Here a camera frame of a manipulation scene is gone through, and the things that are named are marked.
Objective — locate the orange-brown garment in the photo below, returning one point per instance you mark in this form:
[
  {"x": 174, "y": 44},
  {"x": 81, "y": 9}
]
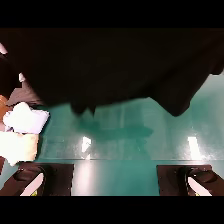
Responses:
[{"x": 3, "y": 110}]

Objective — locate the black T-shirt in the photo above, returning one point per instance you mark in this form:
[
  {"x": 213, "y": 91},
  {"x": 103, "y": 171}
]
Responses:
[{"x": 113, "y": 63}]

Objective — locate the dark brown garment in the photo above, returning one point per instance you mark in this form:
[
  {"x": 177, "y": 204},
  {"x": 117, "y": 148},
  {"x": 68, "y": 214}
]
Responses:
[{"x": 25, "y": 95}]

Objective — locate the cream garment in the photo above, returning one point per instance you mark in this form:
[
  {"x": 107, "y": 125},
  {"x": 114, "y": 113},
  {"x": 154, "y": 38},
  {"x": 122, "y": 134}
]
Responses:
[{"x": 16, "y": 146}]

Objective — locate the white garment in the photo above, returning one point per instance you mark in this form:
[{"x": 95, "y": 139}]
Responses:
[{"x": 25, "y": 118}]

